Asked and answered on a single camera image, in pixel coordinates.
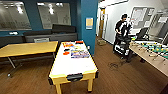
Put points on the yellow pillar sign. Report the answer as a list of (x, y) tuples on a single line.
[(89, 22)]

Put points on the interior glass window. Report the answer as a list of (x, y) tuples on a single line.
[(13, 15), (53, 15)]

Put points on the yellow air hockey table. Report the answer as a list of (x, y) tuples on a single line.
[(73, 63)]

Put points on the grey bulletin board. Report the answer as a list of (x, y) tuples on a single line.
[(141, 16)]

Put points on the long wooden table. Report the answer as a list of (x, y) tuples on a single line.
[(26, 49)]

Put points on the foosball table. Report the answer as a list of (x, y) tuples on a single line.
[(153, 53)]

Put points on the orange round disc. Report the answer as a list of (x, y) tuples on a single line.
[(66, 53)]

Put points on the black round disc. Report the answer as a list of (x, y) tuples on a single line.
[(66, 50)]

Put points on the black wheeled cart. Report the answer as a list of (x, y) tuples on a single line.
[(125, 48)]

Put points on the red and black flat object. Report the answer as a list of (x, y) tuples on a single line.
[(79, 42)]

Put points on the person in dark jacket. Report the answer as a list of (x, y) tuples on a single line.
[(121, 28)]

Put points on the wicker basket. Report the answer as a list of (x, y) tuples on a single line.
[(101, 42)]

